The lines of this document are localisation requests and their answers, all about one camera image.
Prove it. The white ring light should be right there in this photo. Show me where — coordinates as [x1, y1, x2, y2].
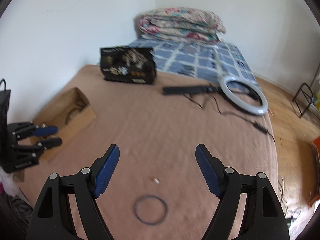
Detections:
[219, 75, 268, 115]

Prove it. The brown cardboard box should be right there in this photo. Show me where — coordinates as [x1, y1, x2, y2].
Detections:
[29, 87, 96, 162]

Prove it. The blue bangle bracelet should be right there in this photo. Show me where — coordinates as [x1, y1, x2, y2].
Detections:
[134, 195, 169, 225]

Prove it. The black snack bag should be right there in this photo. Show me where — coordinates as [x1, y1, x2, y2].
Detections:
[100, 46, 157, 85]

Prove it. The black metal rack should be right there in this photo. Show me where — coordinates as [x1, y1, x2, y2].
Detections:
[292, 67, 320, 119]

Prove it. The pink blanket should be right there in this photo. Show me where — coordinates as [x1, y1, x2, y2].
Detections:
[20, 65, 278, 239]

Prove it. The orange cloth covered bench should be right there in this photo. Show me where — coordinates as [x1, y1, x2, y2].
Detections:
[309, 137, 320, 207]

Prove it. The black cable with remote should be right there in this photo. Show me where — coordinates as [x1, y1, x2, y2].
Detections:
[183, 92, 276, 143]

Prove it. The floral folded quilt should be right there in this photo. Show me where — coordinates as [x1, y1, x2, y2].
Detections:
[137, 7, 226, 44]

